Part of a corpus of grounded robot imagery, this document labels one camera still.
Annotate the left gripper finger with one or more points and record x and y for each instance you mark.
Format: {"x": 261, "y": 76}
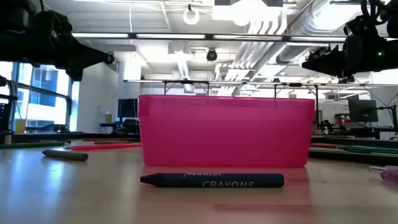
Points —
{"x": 90, "y": 53}
{"x": 90, "y": 62}

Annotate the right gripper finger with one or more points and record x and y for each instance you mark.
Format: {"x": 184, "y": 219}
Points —
{"x": 332, "y": 68}
{"x": 332, "y": 56}

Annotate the red pencil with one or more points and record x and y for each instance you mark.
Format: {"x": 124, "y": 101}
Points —
{"x": 323, "y": 146}

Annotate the pink-red pencil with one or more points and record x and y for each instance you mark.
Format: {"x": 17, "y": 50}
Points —
{"x": 102, "y": 146}

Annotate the green pen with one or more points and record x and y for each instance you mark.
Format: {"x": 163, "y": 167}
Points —
{"x": 367, "y": 149}

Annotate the grey crayon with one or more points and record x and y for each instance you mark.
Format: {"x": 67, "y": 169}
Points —
{"x": 65, "y": 155}

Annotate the green pencil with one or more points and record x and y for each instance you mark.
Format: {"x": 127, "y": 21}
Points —
{"x": 31, "y": 145}

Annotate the purple pen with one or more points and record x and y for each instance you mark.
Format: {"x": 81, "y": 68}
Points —
{"x": 388, "y": 173}

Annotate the pink-red plastic bin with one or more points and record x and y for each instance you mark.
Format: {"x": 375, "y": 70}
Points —
{"x": 227, "y": 133}

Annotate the dark blue crayon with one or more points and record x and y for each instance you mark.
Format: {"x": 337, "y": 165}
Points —
{"x": 217, "y": 180}

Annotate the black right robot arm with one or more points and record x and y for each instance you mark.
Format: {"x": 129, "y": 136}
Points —
{"x": 392, "y": 56}

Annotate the black ceiling spotlight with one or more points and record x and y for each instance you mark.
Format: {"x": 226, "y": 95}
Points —
{"x": 346, "y": 80}

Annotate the large window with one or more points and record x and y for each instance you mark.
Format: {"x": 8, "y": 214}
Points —
{"x": 46, "y": 93}

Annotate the black computer monitor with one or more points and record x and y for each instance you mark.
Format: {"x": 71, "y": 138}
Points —
{"x": 127, "y": 109}
{"x": 362, "y": 110}

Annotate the black office chair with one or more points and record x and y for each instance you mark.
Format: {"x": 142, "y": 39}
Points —
{"x": 129, "y": 126}

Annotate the long ceiling light bar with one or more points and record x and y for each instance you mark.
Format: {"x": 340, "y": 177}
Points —
{"x": 171, "y": 36}

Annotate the black metal stand frame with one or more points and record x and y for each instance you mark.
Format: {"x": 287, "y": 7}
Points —
{"x": 186, "y": 81}
{"x": 295, "y": 84}

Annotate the silver ventilation duct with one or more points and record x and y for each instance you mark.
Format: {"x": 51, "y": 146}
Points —
{"x": 292, "y": 53}

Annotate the black aluminium table frame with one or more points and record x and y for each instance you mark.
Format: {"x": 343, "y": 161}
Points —
{"x": 77, "y": 136}

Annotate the black dome camera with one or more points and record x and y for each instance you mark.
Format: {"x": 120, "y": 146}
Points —
{"x": 211, "y": 55}

